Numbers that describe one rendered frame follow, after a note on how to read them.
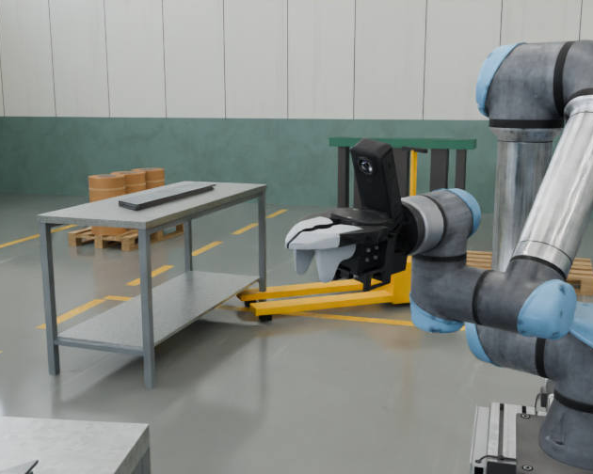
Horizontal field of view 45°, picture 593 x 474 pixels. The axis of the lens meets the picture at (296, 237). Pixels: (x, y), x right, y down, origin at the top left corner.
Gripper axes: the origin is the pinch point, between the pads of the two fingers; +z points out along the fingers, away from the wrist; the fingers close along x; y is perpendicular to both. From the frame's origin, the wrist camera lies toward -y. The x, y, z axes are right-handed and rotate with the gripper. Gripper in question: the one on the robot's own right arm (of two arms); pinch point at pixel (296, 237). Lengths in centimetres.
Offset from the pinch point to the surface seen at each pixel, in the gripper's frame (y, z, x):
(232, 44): 6, -711, 769
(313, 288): 174, -365, 292
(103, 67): 57, -617, 963
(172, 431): 171, -145, 195
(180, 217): 89, -207, 269
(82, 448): 45, 0, 41
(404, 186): 135, -612, 376
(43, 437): 46, 2, 49
